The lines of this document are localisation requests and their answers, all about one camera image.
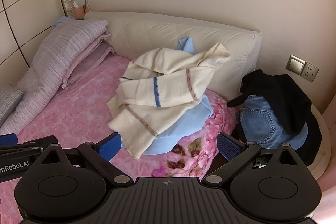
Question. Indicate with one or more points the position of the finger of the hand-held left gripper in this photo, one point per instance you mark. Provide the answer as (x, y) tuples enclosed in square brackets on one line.
[(43, 144), (8, 139)]

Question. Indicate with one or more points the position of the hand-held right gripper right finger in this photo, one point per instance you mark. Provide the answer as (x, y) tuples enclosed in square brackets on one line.
[(227, 145)]

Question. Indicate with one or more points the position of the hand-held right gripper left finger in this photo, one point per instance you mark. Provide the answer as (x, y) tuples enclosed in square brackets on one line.
[(111, 146)]

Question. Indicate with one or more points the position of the cream striped knit sweater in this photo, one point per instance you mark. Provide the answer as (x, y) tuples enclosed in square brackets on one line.
[(162, 98)]

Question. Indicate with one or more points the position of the grey textured pillow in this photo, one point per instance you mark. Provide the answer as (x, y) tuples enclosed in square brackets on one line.
[(9, 100)]

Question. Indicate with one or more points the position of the blue denim jeans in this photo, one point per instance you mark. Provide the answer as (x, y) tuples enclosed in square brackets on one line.
[(262, 121)]

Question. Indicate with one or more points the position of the pink floral blanket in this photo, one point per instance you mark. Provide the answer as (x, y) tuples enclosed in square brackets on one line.
[(78, 108)]

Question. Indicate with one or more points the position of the light blue garment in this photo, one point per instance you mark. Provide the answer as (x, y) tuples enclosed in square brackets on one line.
[(181, 125)]

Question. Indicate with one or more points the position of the black garment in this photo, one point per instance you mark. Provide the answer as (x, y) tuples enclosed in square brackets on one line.
[(286, 98)]

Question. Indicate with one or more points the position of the pink folded bedding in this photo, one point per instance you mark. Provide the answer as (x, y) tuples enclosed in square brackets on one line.
[(90, 62)]

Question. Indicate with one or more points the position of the lilac striped quilt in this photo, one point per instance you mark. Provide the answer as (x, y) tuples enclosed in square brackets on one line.
[(57, 56)]

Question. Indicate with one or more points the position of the cream round bedside table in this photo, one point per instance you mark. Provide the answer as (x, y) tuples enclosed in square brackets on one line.
[(324, 140)]

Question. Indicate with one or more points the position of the cream padded headboard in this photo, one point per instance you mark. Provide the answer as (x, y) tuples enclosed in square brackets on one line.
[(157, 29)]

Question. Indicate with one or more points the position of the cream panelled wardrobe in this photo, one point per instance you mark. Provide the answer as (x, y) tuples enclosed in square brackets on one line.
[(26, 3)]

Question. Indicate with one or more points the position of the beige wall switch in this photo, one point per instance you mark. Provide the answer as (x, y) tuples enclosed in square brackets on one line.
[(295, 64)]

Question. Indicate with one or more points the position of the beige wall socket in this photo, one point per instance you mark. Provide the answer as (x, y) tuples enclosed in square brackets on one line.
[(309, 72)]

